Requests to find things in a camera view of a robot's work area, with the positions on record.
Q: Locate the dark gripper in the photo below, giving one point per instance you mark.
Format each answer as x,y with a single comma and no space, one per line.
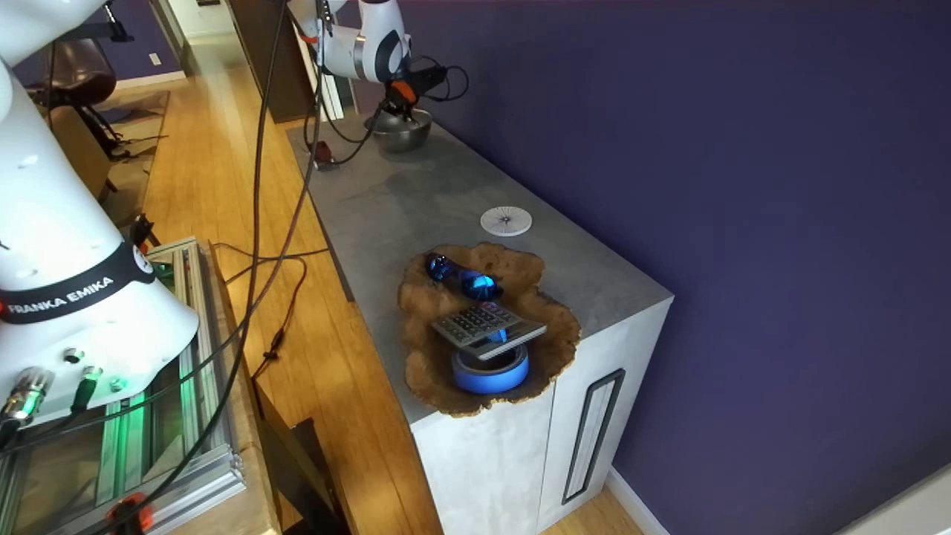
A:
402,97

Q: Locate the black chair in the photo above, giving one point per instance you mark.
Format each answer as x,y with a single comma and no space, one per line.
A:
86,86

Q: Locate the dark wooden pillar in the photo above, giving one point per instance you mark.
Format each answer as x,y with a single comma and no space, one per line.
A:
271,54

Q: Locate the brown irregular wooden tray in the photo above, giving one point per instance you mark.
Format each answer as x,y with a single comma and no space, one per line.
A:
426,375

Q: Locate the silver metal bowl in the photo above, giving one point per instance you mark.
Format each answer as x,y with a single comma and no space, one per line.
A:
402,135

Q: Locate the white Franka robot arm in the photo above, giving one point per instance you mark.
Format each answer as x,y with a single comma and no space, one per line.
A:
69,228

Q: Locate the grey calculator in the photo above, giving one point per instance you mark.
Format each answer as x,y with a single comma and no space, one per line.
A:
487,328

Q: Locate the blue tape roll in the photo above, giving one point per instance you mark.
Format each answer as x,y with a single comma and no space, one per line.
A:
491,375

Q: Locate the white round disc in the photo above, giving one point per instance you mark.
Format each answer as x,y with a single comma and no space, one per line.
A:
508,221

